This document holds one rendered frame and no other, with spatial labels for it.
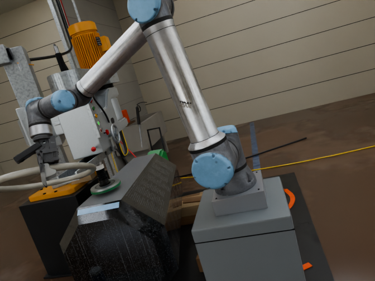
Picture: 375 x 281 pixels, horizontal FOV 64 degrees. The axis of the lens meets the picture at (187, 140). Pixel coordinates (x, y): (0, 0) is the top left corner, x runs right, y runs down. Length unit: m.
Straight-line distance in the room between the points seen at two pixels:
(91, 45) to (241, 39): 4.68
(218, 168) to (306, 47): 6.15
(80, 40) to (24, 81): 0.61
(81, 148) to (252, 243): 1.32
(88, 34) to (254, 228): 2.09
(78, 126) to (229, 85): 5.25
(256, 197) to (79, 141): 1.28
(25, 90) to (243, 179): 2.19
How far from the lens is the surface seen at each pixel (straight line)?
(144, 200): 2.14
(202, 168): 1.08
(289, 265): 1.35
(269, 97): 7.05
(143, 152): 5.40
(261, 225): 1.24
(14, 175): 1.43
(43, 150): 1.39
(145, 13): 1.07
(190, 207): 3.06
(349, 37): 7.29
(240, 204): 1.30
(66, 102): 1.35
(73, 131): 2.13
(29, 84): 2.98
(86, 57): 2.75
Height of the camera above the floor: 1.46
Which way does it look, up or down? 12 degrees down
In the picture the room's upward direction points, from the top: 16 degrees counter-clockwise
